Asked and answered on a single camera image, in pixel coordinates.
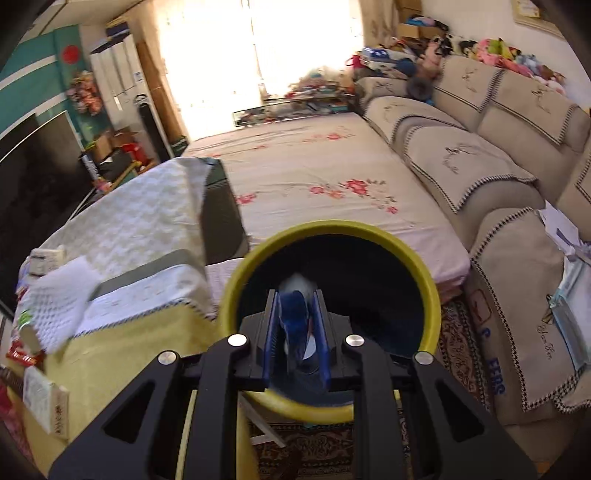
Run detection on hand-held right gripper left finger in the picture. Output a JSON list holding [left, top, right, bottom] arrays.
[[48, 288, 282, 480]]

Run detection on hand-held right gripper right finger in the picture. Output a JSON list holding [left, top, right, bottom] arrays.
[[311, 290, 539, 480]]

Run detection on blue wrapper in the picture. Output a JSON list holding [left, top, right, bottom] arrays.
[[279, 273, 319, 370]]

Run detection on yellow round bin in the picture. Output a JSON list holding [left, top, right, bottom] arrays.
[[217, 220, 443, 480]]

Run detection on yellow tablecloth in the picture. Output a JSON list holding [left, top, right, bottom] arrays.
[[14, 300, 222, 480]]

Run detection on patterned rug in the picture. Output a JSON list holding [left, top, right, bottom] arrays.
[[249, 295, 509, 480]]

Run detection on floral bed sheet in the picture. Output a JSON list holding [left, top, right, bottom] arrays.
[[182, 113, 472, 301]]

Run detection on grey zigzag table runner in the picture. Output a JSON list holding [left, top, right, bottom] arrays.
[[28, 157, 218, 337]]

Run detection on white cloth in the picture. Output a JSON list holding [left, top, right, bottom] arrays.
[[21, 256, 105, 354]]

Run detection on beige printed box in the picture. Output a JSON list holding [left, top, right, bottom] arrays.
[[21, 364, 70, 439]]

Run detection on red box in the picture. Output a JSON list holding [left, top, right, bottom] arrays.
[[120, 143, 148, 168]]

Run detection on cluttered glass low table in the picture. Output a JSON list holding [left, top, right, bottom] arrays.
[[231, 95, 356, 127]]

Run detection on small snack box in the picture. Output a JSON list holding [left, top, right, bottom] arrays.
[[28, 247, 68, 280]]

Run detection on white green plastic bottle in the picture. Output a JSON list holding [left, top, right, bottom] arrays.
[[16, 309, 42, 356]]

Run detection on red snack packet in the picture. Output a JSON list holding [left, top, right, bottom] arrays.
[[7, 346, 47, 367]]

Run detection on black tower fan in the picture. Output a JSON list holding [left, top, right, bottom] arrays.
[[133, 93, 172, 162]]

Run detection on white papers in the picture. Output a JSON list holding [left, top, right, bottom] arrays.
[[538, 200, 583, 256]]

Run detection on beige sofa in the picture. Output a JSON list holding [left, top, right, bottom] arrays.
[[355, 55, 591, 414]]

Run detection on dark round cushion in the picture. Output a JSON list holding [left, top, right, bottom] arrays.
[[406, 74, 435, 103]]

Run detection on black television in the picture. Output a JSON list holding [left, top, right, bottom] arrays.
[[0, 111, 100, 315]]

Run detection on blue white starred bag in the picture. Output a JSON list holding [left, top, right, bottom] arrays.
[[360, 46, 402, 70]]

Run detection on artificial flower bunch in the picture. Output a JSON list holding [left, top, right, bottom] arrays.
[[67, 69, 107, 116]]

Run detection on open cardboard box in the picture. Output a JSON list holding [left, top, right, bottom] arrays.
[[397, 23, 448, 41]]

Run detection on pile of plush toys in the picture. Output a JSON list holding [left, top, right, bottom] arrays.
[[383, 34, 566, 95]]

